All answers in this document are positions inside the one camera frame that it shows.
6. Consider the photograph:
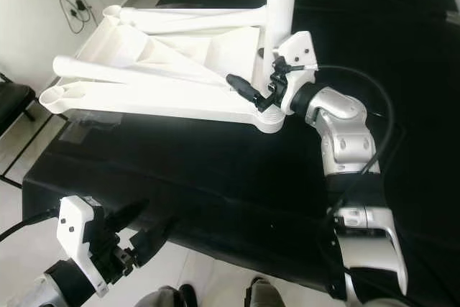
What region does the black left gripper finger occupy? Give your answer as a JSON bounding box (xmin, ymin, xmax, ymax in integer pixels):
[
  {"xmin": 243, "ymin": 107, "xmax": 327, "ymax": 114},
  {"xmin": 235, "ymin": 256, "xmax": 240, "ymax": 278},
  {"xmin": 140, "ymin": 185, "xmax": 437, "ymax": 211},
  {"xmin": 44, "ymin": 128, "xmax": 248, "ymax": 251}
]
[
  {"xmin": 137, "ymin": 216, "xmax": 178, "ymax": 265},
  {"xmin": 108, "ymin": 199, "xmax": 153, "ymax": 236}
]

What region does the white plastic table leg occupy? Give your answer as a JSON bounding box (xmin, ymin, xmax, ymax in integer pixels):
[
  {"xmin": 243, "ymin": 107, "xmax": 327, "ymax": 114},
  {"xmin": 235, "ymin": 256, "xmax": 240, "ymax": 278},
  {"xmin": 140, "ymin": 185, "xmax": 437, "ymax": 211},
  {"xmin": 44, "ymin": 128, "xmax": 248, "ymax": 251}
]
[
  {"xmin": 252, "ymin": 0, "xmax": 301, "ymax": 106},
  {"xmin": 137, "ymin": 12, "xmax": 263, "ymax": 35},
  {"xmin": 52, "ymin": 55, "xmax": 234, "ymax": 88},
  {"xmin": 119, "ymin": 4, "xmax": 268, "ymax": 24}
]

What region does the grey robot left leg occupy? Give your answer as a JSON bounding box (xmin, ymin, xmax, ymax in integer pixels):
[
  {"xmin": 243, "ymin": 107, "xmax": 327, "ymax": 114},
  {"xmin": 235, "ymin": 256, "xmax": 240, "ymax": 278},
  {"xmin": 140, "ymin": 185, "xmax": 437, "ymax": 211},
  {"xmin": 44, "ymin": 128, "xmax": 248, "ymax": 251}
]
[{"xmin": 140, "ymin": 285, "xmax": 198, "ymax": 307}]

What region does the grey robot leg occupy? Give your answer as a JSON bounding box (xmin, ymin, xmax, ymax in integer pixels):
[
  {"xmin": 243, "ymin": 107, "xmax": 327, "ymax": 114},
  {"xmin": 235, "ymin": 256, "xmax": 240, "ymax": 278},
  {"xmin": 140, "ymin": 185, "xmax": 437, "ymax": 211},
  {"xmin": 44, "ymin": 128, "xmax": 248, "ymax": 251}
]
[
  {"xmin": 244, "ymin": 277, "xmax": 285, "ymax": 307},
  {"xmin": 140, "ymin": 285, "xmax": 198, "ymax": 307}
]

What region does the white plastic table top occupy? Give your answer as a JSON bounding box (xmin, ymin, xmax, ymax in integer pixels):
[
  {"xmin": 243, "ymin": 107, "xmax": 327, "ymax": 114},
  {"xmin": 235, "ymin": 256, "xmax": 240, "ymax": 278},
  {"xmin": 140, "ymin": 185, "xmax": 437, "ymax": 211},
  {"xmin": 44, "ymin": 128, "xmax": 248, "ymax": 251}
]
[{"xmin": 38, "ymin": 5, "xmax": 288, "ymax": 134}]

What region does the black tablecloth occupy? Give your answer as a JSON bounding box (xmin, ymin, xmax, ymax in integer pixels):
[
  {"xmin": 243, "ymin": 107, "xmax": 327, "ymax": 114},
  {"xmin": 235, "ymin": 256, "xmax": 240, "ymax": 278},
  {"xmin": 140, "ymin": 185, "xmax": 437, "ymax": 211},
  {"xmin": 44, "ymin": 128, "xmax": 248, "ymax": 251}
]
[{"xmin": 22, "ymin": 0, "xmax": 460, "ymax": 301}]

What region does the clear tape patch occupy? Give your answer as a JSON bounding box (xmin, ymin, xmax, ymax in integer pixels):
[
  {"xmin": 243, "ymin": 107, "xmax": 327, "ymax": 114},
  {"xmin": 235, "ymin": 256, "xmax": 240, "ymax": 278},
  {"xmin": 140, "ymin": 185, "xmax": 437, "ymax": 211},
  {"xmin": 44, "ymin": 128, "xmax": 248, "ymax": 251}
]
[{"xmin": 61, "ymin": 109, "xmax": 116, "ymax": 146}]

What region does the grey robot right leg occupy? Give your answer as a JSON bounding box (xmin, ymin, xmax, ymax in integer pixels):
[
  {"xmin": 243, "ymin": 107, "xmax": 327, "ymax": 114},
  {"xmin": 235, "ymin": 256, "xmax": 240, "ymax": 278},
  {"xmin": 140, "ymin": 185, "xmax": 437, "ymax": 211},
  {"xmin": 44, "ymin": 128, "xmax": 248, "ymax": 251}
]
[{"xmin": 244, "ymin": 277, "xmax": 285, "ymax": 307}]

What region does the black folding chair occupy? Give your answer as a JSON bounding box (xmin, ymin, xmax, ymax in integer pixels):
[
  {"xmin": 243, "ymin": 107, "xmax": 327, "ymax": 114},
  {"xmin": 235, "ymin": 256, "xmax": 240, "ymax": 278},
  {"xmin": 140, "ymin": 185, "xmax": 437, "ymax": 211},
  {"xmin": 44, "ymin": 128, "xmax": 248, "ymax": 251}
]
[{"xmin": 0, "ymin": 73, "xmax": 44, "ymax": 189}]

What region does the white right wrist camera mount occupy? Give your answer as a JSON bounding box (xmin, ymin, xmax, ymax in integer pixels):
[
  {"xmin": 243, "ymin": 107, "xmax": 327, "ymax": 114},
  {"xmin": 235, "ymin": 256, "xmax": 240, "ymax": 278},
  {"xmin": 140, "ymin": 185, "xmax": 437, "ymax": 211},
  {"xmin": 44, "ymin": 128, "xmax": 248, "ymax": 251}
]
[{"xmin": 273, "ymin": 30, "xmax": 321, "ymax": 114}]

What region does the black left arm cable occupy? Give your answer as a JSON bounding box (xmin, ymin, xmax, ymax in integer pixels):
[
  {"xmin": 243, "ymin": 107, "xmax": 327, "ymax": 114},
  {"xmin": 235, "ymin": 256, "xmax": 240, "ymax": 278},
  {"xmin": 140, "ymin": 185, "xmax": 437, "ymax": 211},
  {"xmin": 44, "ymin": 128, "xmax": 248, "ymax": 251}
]
[{"xmin": 0, "ymin": 209, "xmax": 62, "ymax": 243}]

